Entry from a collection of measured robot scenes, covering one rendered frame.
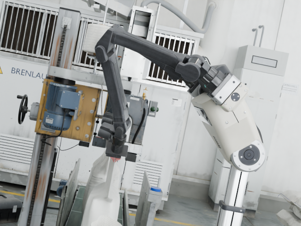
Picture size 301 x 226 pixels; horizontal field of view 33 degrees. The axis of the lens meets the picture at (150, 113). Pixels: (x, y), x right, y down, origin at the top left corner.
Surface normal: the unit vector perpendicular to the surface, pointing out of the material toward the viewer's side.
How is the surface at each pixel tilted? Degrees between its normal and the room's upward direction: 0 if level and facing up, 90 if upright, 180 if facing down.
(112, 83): 119
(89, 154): 90
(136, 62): 90
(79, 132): 90
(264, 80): 90
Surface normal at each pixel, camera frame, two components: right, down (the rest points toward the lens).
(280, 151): 0.07, 0.07
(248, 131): 0.32, 0.54
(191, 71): -0.32, 0.48
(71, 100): 0.47, 0.14
